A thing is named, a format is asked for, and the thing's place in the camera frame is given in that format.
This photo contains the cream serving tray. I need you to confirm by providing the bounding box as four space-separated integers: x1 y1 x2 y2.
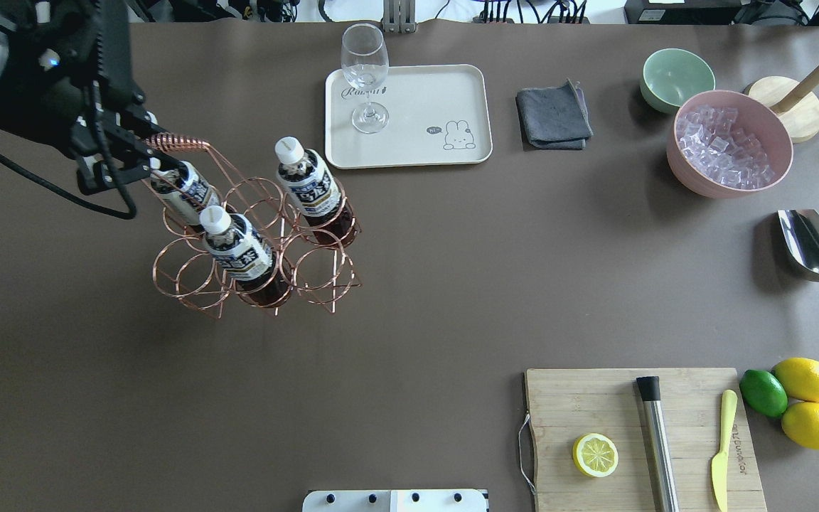
323 64 492 169

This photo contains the white pillar mount base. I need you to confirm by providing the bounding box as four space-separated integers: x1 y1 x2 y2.
301 489 491 511

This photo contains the dark grey folded cloth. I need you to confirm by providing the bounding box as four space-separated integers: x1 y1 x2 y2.
515 79 594 150

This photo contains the yellow lemon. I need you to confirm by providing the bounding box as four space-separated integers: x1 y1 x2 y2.
771 357 819 402
781 402 819 450

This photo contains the aluminium frame post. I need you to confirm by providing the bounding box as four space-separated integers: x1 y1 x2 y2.
381 0 418 33

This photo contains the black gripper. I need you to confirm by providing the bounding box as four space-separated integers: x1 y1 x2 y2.
26 1 186 195

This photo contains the green lime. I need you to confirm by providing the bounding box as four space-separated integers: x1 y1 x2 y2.
739 369 788 418

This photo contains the yellow plastic knife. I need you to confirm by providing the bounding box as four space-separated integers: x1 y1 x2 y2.
710 389 738 511

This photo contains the pink bowl with ice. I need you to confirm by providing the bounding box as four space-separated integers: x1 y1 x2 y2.
666 90 793 198

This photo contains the copper wire bottle basket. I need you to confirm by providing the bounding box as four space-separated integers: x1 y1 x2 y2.
145 133 362 318

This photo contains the wooden cutting board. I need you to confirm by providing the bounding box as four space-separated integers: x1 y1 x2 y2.
524 368 739 511

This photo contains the steel muddler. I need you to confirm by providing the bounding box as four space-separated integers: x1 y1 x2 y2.
635 375 680 511

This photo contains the green bowl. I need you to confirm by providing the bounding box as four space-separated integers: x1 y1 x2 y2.
640 48 716 114

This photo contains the wooden glass tree stand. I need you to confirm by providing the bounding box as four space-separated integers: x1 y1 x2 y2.
744 65 819 144

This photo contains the tea bottle white cap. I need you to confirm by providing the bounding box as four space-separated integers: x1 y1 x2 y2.
275 137 355 247

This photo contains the half lemon slice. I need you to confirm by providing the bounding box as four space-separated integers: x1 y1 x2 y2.
572 433 619 479

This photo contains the clear wine glass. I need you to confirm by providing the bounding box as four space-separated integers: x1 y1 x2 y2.
341 23 390 134

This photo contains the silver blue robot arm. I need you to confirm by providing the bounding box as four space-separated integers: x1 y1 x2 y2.
0 1 182 220

